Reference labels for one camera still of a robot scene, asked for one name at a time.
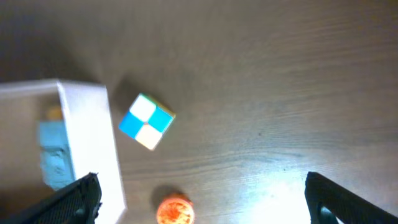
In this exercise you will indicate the white cardboard box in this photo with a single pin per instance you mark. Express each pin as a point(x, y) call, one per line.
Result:
point(85, 107)

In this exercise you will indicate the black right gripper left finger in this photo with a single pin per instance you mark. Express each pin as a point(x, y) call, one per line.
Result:
point(77, 203)

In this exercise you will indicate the yellow grey toy truck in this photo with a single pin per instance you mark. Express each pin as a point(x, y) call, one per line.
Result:
point(55, 158)

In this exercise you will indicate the multicoloured puzzle cube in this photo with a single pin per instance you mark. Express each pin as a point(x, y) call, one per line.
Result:
point(146, 121)

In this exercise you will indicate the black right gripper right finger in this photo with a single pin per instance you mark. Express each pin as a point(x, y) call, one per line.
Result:
point(329, 202)

